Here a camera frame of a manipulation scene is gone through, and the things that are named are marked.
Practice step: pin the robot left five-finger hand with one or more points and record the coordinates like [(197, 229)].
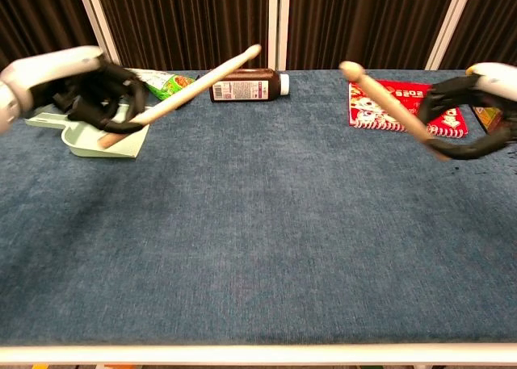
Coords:
[(60, 68)]

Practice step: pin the robot right five-finger hand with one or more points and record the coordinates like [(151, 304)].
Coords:
[(497, 76)]

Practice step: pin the wooden drumstick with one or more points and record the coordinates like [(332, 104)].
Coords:
[(202, 84), (383, 100)]

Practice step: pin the robot left white arm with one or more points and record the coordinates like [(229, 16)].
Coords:
[(10, 106)]

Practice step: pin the yellow label tea bottle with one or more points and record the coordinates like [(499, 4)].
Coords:
[(488, 116)]

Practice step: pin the dark pleated partition panel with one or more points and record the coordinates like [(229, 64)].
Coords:
[(363, 22), (36, 18), (488, 18), (182, 22)]

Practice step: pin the mint green plastic dustpan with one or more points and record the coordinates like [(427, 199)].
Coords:
[(121, 147)]

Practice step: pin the green white snack bag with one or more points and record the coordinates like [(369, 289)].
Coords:
[(169, 84)]

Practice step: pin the red cartoon pouch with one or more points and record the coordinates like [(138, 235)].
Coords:
[(375, 114)]

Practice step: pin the brown bottle white cap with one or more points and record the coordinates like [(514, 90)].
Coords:
[(246, 86)]

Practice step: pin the blue felt table mat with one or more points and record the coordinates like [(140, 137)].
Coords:
[(258, 223)]

